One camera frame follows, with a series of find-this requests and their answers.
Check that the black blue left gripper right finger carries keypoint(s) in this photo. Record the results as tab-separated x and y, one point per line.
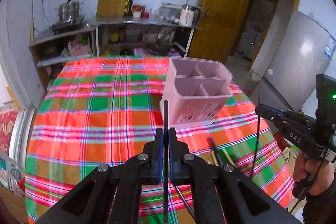
221	194

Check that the dark sauce bottle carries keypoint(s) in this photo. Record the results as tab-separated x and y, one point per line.
128	7

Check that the plaid colourful tablecloth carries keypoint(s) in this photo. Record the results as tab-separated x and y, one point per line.
106	109

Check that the black chopstick curved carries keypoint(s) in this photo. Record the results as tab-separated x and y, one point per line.
257	139

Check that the yellow wooden door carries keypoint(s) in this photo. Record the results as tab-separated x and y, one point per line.
219	26

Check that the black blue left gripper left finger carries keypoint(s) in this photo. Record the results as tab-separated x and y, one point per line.
111	194

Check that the pink plastic utensil holder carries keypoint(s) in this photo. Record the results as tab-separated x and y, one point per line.
195	91

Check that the silver refrigerator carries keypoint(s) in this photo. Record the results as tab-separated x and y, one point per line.
304	52

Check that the metal kitchen shelf counter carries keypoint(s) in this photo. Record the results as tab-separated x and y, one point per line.
107	36

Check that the red lidded jar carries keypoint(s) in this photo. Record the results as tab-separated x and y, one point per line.
138	10

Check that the beige wooden chopstick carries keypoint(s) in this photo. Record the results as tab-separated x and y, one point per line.
228	157

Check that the white electric kettle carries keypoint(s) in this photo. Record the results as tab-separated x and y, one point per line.
189	15

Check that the stainless steel steamer pot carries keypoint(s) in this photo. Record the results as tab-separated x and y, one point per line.
69	10

